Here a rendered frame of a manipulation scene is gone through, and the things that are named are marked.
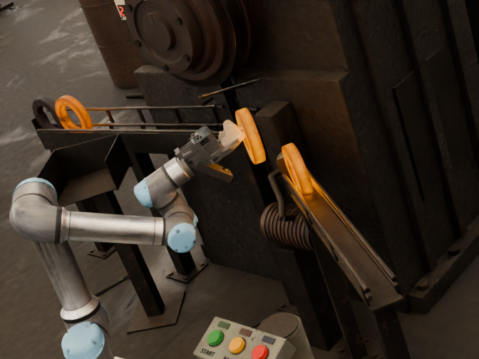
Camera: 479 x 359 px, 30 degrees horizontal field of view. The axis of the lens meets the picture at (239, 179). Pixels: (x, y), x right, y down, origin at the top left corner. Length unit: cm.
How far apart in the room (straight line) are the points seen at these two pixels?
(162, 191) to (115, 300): 131
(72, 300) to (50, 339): 109
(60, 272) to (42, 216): 26
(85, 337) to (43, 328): 124
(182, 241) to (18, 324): 163
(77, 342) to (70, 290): 15
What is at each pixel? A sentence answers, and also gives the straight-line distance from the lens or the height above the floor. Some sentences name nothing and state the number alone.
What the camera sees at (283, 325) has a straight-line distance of 228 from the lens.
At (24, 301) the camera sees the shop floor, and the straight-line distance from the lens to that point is 400.
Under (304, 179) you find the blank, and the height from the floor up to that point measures 71.
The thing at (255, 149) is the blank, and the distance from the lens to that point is 240.
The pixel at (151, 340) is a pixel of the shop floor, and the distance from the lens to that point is 337.
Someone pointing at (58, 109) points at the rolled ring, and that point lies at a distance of 368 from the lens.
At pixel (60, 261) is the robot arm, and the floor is 73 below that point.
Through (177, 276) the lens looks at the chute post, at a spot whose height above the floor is 1.
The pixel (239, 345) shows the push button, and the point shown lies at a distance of 212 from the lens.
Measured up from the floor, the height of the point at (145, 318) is 1.
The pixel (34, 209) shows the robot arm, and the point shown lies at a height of 94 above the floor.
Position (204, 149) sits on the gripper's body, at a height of 89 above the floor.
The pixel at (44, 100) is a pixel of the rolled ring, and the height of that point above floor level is 76.
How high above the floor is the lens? 186
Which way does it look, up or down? 26 degrees down
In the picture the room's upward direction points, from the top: 21 degrees counter-clockwise
